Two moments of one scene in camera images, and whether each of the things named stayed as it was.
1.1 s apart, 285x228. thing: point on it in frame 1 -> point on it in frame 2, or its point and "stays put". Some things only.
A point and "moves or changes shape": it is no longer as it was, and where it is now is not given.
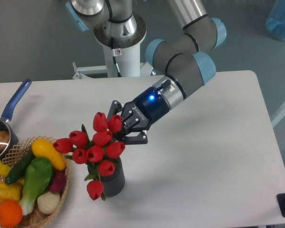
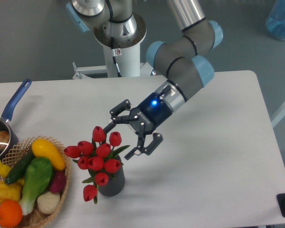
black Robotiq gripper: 141,114 -> 152,113
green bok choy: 38,175 stays put
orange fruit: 9,213 stays put
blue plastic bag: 280,21 stays put
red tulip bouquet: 97,147 moves or changes shape
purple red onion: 58,182 stays put
